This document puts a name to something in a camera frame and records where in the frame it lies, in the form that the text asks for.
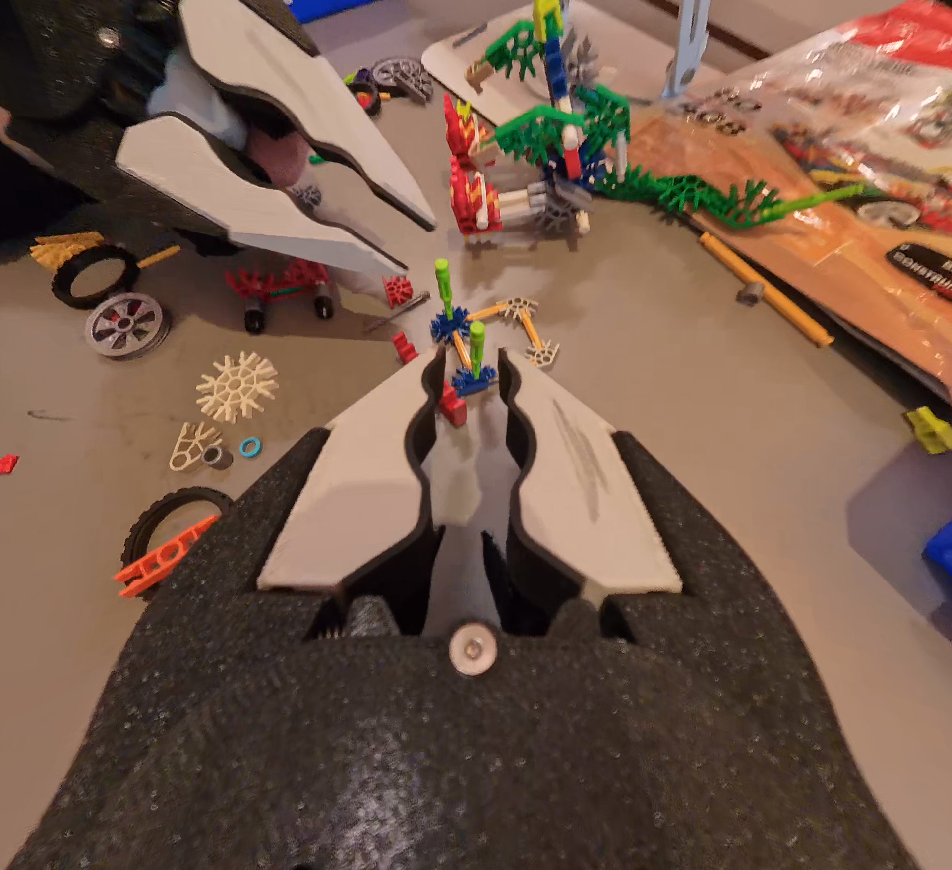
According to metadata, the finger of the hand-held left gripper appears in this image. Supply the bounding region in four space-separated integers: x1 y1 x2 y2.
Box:
177 0 438 233
114 113 409 276

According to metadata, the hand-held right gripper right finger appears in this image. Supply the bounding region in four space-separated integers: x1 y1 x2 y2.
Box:
498 347 684 605

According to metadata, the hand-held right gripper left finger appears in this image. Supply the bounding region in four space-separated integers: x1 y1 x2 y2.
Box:
255 348 449 596

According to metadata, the rod frame with lime posts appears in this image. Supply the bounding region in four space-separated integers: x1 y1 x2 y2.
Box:
430 259 560 399

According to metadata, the person's left hand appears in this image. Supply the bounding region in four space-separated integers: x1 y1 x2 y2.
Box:
249 126 313 188

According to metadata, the small black wheel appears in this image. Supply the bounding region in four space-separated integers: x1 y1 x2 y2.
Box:
344 67 384 118

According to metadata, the red axle with black wheels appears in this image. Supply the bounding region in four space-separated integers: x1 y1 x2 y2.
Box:
225 259 336 334

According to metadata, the grey spoked hub wheel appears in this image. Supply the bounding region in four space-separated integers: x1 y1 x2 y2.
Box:
369 56 434 104

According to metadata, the white snowflake connector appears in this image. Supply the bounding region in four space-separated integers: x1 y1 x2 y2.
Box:
195 351 280 425

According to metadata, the white base board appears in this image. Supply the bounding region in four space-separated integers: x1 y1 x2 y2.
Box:
421 0 670 127

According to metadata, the yellow fan connector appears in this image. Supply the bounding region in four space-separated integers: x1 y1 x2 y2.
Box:
30 232 105 272

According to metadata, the white fan connector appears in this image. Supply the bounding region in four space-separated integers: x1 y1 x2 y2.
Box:
169 422 224 473

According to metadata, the black rubber tyre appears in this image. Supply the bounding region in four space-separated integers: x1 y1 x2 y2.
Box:
122 487 233 588
51 243 141 311

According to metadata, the silver spoked wheel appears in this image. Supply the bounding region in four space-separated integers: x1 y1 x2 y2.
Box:
84 292 171 360

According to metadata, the thin metal pin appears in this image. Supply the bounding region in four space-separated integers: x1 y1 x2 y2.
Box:
363 293 431 334

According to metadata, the orange ladder connector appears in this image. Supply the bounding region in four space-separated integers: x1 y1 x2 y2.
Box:
113 513 222 599

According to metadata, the multicolour construction toy model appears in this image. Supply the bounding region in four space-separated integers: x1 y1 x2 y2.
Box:
444 0 867 235

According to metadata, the long yellow rod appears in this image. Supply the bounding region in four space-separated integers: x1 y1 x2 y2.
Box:
698 232 834 348

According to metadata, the toy instruction booklet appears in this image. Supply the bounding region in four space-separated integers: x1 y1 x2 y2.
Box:
669 0 952 403

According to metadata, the yellow clip connector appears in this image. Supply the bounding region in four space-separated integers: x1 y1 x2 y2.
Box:
903 405 952 455

